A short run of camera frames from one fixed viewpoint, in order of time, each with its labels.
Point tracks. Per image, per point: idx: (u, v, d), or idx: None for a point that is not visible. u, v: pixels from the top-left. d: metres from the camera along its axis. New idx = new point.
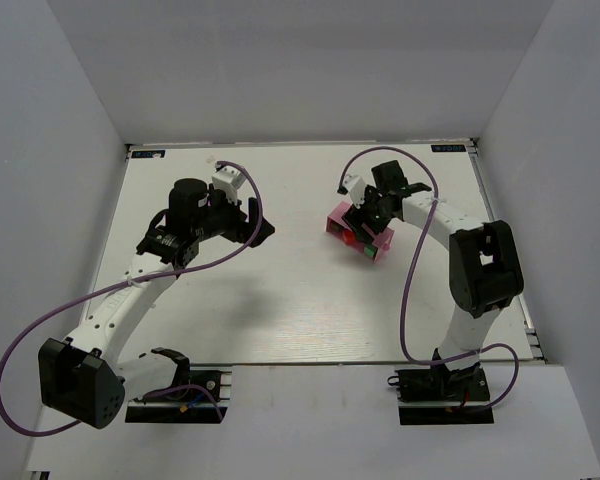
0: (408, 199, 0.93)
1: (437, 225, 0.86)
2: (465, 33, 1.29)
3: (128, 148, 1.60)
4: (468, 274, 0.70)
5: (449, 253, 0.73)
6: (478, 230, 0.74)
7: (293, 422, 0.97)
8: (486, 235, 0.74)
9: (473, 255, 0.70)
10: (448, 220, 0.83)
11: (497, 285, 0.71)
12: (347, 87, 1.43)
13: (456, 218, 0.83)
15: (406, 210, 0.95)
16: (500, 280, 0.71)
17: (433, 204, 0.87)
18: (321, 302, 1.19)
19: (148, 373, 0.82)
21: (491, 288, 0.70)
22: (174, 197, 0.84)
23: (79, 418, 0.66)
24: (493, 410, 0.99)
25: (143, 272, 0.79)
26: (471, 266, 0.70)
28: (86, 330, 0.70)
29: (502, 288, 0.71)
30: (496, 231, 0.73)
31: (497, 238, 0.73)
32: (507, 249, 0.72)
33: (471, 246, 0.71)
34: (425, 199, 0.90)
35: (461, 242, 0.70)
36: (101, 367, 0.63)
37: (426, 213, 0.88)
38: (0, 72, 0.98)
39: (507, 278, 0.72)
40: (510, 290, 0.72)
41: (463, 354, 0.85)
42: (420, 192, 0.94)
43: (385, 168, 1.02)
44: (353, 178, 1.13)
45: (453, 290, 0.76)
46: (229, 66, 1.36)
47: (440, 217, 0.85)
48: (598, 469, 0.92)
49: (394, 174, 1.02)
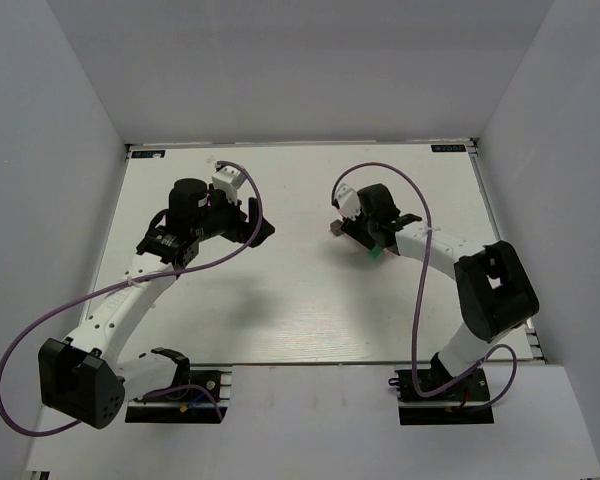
0: (401, 232, 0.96)
1: (437, 254, 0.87)
2: (464, 33, 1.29)
3: (128, 148, 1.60)
4: (480, 300, 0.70)
5: (459, 282, 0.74)
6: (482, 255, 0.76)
7: (292, 422, 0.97)
8: (490, 258, 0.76)
9: (482, 280, 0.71)
10: (448, 248, 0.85)
11: (513, 307, 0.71)
12: (348, 88, 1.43)
13: (456, 244, 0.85)
15: (400, 243, 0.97)
16: (514, 303, 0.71)
17: (427, 234, 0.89)
18: (321, 302, 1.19)
19: (148, 373, 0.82)
21: (505, 311, 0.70)
22: (174, 197, 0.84)
23: (79, 418, 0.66)
24: (493, 410, 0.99)
25: (143, 272, 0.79)
26: (483, 292, 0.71)
28: (86, 332, 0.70)
29: (519, 309, 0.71)
30: (500, 253, 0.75)
31: (501, 259, 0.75)
32: (513, 269, 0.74)
33: (479, 272, 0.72)
34: (419, 230, 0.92)
35: (468, 269, 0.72)
36: (101, 367, 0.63)
37: (422, 244, 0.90)
38: None
39: (521, 299, 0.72)
40: (526, 311, 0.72)
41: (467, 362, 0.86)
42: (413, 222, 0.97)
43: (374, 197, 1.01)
44: (346, 192, 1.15)
45: (468, 319, 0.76)
46: (229, 66, 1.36)
47: (439, 247, 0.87)
48: (598, 469, 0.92)
49: (384, 200, 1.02)
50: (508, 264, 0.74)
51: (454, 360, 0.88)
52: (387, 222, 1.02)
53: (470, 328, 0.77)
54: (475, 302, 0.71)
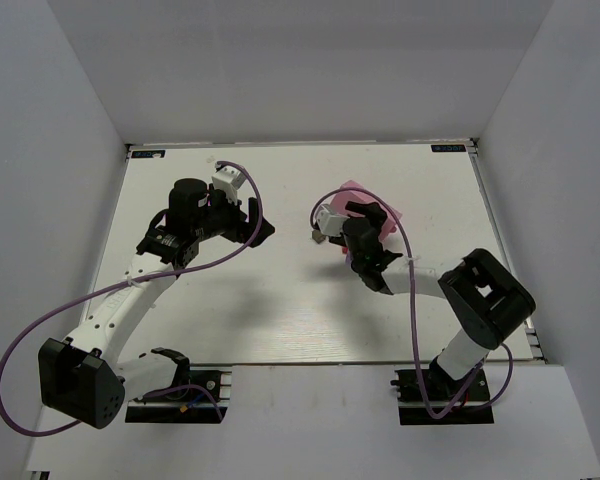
0: (387, 271, 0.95)
1: (422, 280, 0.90)
2: (465, 33, 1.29)
3: (128, 148, 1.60)
4: (477, 311, 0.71)
5: (450, 300, 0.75)
6: (463, 269, 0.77)
7: (292, 422, 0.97)
8: (472, 268, 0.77)
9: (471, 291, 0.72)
10: (430, 270, 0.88)
11: (509, 309, 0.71)
12: (348, 88, 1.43)
13: (437, 266, 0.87)
15: (390, 281, 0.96)
16: (509, 305, 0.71)
17: (410, 266, 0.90)
18: (321, 302, 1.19)
19: (148, 373, 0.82)
21: (503, 315, 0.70)
22: (174, 197, 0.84)
23: (79, 417, 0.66)
24: (493, 410, 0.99)
25: (143, 272, 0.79)
26: (476, 303, 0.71)
28: (86, 331, 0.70)
29: (516, 311, 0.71)
30: (480, 261, 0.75)
31: (483, 267, 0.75)
32: (498, 272, 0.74)
33: (465, 284, 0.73)
34: (401, 263, 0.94)
35: (454, 285, 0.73)
36: (101, 367, 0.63)
37: (407, 276, 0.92)
38: None
39: (515, 300, 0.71)
40: (523, 310, 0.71)
41: (467, 363, 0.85)
42: (396, 259, 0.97)
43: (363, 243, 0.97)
44: (325, 215, 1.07)
45: (470, 333, 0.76)
46: (229, 66, 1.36)
47: (423, 271, 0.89)
48: (598, 469, 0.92)
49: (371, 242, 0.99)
50: (492, 270, 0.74)
51: (454, 361, 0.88)
52: (372, 263, 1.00)
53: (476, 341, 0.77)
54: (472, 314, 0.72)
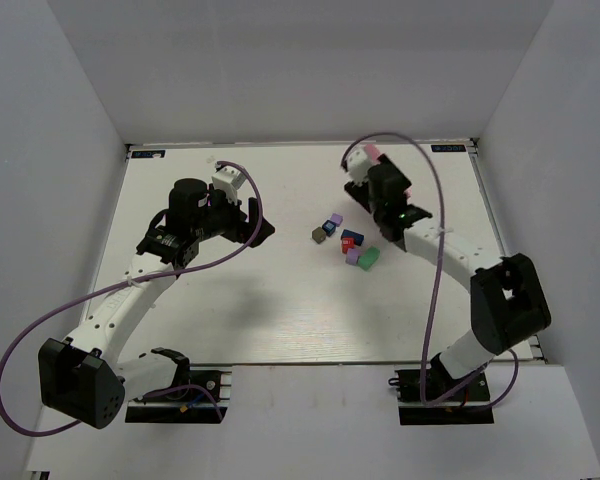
0: (411, 230, 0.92)
1: (449, 261, 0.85)
2: (464, 33, 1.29)
3: (128, 148, 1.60)
4: (494, 315, 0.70)
5: (472, 296, 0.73)
6: (498, 270, 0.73)
7: (292, 422, 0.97)
8: (507, 271, 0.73)
9: (498, 298, 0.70)
10: (461, 255, 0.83)
11: (524, 324, 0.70)
12: (347, 88, 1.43)
13: (470, 252, 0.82)
15: (409, 239, 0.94)
16: (526, 318, 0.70)
17: (441, 237, 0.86)
18: (321, 302, 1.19)
19: (148, 373, 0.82)
21: (517, 328, 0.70)
22: (174, 197, 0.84)
23: (79, 417, 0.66)
24: (493, 410, 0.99)
25: (143, 272, 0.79)
26: (497, 308, 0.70)
28: (86, 332, 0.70)
29: (530, 326, 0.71)
30: (517, 268, 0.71)
31: (518, 273, 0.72)
32: (530, 283, 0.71)
33: (495, 289, 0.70)
34: (431, 230, 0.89)
35: (485, 288, 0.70)
36: (101, 367, 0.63)
37: (434, 247, 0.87)
38: None
39: (533, 316, 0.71)
40: (537, 325, 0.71)
41: (468, 364, 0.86)
42: (423, 218, 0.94)
43: (386, 187, 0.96)
44: (358, 157, 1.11)
45: (477, 330, 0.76)
46: (229, 66, 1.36)
47: (452, 253, 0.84)
48: (598, 469, 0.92)
49: (396, 190, 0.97)
50: (526, 279, 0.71)
51: (455, 362, 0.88)
52: (392, 212, 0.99)
53: (478, 337, 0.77)
54: (488, 317, 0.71)
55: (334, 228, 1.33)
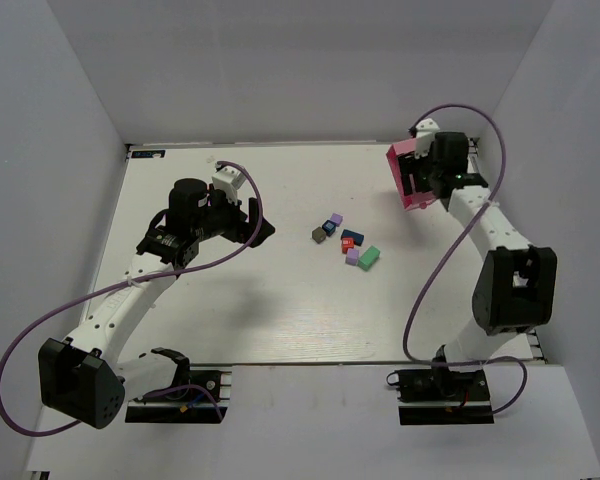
0: (459, 191, 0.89)
1: (479, 231, 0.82)
2: (464, 32, 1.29)
3: (128, 148, 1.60)
4: (495, 289, 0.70)
5: (485, 265, 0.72)
6: (520, 253, 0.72)
7: (292, 422, 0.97)
8: (528, 258, 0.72)
9: (507, 277, 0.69)
10: (491, 231, 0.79)
11: (519, 312, 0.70)
12: (348, 88, 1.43)
13: (502, 232, 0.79)
15: (453, 200, 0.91)
16: (525, 307, 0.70)
17: (484, 205, 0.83)
18: (321, 302, 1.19)
19: (148, 373, 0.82)
21: (511, 312, 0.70)
22: (174, 197, 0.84)
23: (79, 417, 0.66)
24: (494, 417, 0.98)
25: (143, 272, 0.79)
26: (501, 282, 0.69)
28: (86, 331, 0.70)
29: (525, 317, 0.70)
30: (538, 258, 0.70)
31: (537, 263, 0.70)
32: (545, 278, 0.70)
33: (509, 268, 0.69)
34: (478, 199, 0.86)
35: (500, 261, 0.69)
36: (101, 367, 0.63)
37: (473, 213, 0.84)
38: None
39: (533, 309, 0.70)
40: (533, 320, 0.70)
41: (466, 354, 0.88)
42: (475, 186, 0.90)
43: (451, 145, 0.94)
44: (427, 128, 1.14)
45: (476, 301, 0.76)
46: (229, 65, 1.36)
47: (485, 225, 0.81)
48: (598, 469, 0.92)
49: (459, 152, 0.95)
50: (539, 271, 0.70)
51: (456, 351, 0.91)
52: (447, 172, 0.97)
53: (474, 309, 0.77)
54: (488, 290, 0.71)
55: (334, 228, 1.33)
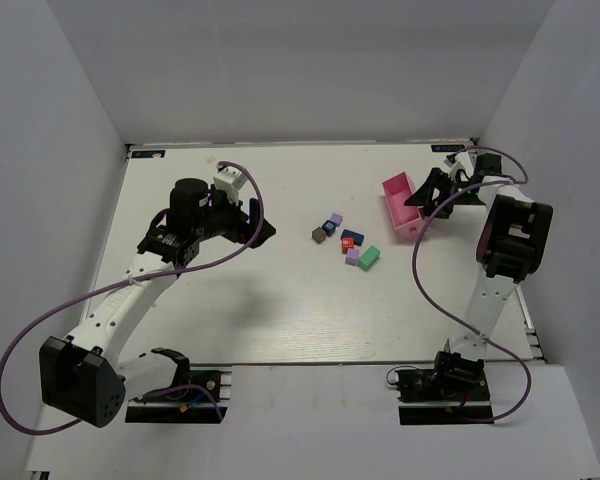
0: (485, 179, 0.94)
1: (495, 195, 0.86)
2: (464, 33, 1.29)
3: (128, 148, 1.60)
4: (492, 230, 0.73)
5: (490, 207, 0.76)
6: (522, 206, 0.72)
7: (292, 422, 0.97)
8: (530, 213, 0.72)
9: (505, 219, 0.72)
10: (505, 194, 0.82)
11: (510, 254, 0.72)
12: (347, 89, 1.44)
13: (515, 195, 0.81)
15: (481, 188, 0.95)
16: (518, 252, 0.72)
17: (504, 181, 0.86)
18: (321, 303, 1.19)
19: (148, 373, 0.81)
21: (504, 251, 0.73)
22: (174, 197, 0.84)
23: (79, 416, 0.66)
24: (495, 421, 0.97)
25: (143, 272, 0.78)
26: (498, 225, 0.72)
28: (87, 330, 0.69)
29: (516, 260, 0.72)
30: (537, 210, 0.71)
31: (535, 216, 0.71)
32: (540, 230, 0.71)
33: (509, 212, 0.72)
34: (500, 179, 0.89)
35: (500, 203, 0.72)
36: (101, 366, 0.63)
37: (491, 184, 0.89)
38: None
39: (523, 254, 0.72)
40: (524, 265, 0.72)
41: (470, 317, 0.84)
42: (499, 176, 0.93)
43: (489, 156, 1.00)
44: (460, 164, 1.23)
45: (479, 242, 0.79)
46: (229, 66, 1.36)
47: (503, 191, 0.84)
48: (598, 469, 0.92)
49: (493, 162, 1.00)
50: (538, 223, 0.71)
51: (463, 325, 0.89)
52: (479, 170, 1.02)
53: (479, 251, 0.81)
54: (488, 231, 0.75)
55: (334, 228, 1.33)
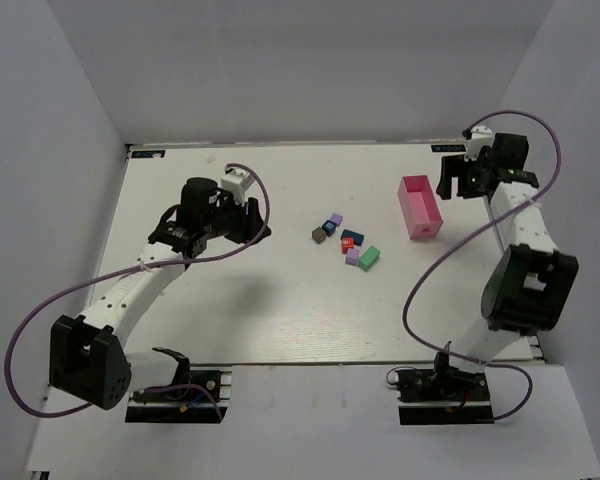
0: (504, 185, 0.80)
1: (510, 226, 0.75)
2: (464, 34, 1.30)
3: (128, 148, 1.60)
4: (506, 285, 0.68)
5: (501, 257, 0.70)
6: (541, 256, 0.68)
7: (293, 423, 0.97)
8: (549, 263, 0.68)
9: (520, 274, 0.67)
10: (522, 227, 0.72)
11: (521, 313, 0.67)
12: (347, 89, 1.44)
13: (531, 233, 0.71)
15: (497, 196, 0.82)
16: (532, 311, 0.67)
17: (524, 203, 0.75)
18: (321, 303, 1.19)
19: (149, 366, 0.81)
21: (516, 309, 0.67)
22: (186, 193, 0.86)
23: (85, 396, 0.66)
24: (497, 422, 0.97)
25: (154, 259, 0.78)
26: (511, 279, 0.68)
28: (98, 309, 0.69)
29: (528, 320, 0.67)
30: (559, 263, 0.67)
31: (556, 271, 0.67)
32: (557, 287, 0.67)
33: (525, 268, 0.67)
34: (519, 195, 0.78)
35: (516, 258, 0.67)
36: (111, 345, 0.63)
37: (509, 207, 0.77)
38: None
39: (538, 315, 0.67)
40: (538, 324, 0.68)
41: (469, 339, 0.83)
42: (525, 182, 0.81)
43: (509, 141, 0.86)
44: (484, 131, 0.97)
45: (487, 292, 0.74)
46: (230, 65, 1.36)
47: (517, 221, 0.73)
48: (598, 469, 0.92)
49: (514, 149, 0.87)
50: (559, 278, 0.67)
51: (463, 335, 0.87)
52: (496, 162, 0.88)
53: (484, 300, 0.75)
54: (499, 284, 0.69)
55: (334, 228, 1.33)
